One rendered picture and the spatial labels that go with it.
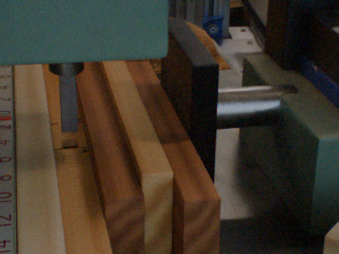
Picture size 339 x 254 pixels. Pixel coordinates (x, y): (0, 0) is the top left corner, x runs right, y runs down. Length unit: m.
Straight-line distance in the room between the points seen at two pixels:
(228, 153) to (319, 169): 0.12
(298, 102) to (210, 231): 0.12
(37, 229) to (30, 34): 0.10
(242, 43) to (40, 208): 1.00
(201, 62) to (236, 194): 0.10
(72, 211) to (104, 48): 0.08
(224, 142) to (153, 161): 0.16
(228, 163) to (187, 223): 0.15
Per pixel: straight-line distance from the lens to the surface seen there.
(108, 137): 0.41
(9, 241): 0.31
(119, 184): 0.36
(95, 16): 0.37
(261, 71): 0.49
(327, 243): 0.35
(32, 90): 0.48
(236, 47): 1.30
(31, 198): 0.36
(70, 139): 0.44
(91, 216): 0.36
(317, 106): 0.44
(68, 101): 0.41
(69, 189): 0.38
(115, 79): 0.48
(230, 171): 0.49
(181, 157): 0.38
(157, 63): 0.65
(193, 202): 0.34
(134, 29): 0.37
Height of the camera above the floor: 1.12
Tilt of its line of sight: 24 degrees down
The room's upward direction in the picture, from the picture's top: 1 degrees clockwise
